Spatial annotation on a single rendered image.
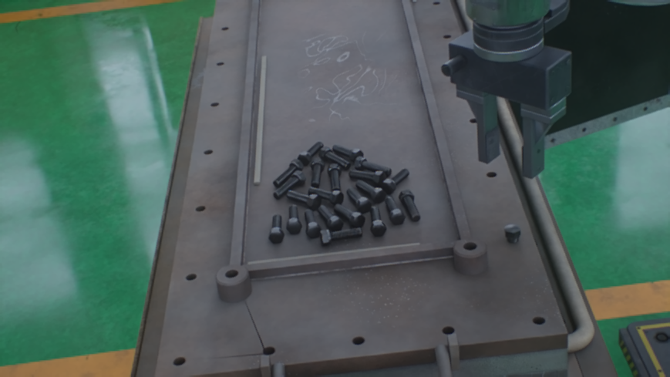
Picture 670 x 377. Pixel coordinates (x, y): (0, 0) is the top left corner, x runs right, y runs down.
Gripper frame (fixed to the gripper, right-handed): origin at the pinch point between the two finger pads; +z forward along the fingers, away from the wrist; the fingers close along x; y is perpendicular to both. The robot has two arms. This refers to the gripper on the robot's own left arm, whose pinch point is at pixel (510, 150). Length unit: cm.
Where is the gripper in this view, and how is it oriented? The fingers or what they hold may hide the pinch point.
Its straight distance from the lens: 118.3
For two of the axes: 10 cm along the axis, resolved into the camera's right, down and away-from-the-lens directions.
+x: 7.3, 3.0, -6.1
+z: 1.1, 8.4, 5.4
